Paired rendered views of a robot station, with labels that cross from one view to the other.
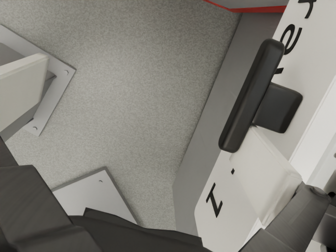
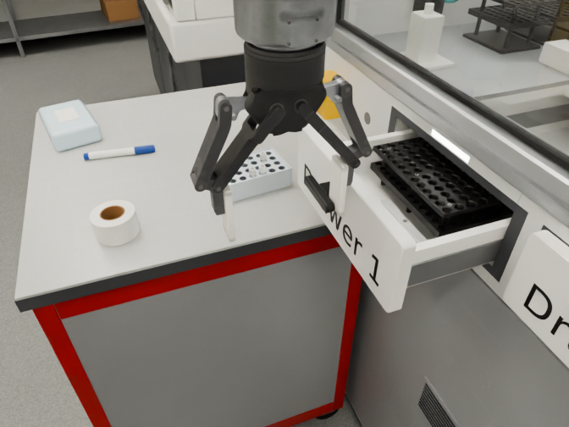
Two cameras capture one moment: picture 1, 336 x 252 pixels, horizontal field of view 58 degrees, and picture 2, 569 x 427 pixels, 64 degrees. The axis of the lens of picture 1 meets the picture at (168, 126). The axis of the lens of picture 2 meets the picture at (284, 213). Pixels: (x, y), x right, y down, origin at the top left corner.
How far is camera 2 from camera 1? 0.50 m
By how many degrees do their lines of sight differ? 67
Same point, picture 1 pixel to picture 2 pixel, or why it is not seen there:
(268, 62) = (310, 179)
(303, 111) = not seen: hidden behind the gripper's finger
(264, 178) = (335, 172)
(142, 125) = not seen: outside the picture
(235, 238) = (377, 226)
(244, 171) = (337, 193)
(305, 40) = not seen: hidden behind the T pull
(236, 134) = (325, 198)
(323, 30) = (323, 174)
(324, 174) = (413, 230)
